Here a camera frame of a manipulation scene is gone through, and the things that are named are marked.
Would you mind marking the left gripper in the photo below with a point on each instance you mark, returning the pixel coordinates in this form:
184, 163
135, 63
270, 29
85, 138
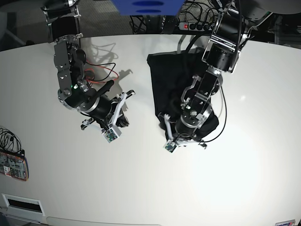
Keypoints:
186, 131

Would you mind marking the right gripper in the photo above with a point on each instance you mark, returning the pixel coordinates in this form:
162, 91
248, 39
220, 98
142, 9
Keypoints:
105, 111

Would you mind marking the black T-shirt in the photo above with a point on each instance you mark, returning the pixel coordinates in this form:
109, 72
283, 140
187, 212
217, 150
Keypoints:
169, 81

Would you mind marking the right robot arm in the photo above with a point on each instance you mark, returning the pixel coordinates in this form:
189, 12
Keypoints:
75, 82

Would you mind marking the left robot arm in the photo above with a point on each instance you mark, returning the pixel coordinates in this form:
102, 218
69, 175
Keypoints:
231, 31

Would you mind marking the orange printed pouch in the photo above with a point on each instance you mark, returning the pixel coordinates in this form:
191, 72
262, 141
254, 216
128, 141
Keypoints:
14, 165

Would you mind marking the white power strip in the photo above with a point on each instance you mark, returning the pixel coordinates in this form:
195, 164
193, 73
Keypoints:
195, 28

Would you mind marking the blue plastic stool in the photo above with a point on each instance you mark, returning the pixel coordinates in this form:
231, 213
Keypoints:
148, 7

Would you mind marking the black box under stool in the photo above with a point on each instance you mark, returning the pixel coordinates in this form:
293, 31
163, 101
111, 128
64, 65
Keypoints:
169, 24

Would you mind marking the grey office chair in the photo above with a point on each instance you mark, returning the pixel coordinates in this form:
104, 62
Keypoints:
8, 36

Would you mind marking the sticker card at edge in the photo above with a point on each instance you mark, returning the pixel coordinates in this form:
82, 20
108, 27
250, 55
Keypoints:
286, 223

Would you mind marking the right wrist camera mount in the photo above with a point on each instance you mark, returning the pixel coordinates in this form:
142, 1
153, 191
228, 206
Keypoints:
110, 135

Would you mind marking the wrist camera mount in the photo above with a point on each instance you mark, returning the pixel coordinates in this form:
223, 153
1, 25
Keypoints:
110, 135
175, 140

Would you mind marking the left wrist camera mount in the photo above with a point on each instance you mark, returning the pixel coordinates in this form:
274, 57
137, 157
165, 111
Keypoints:
175, 140

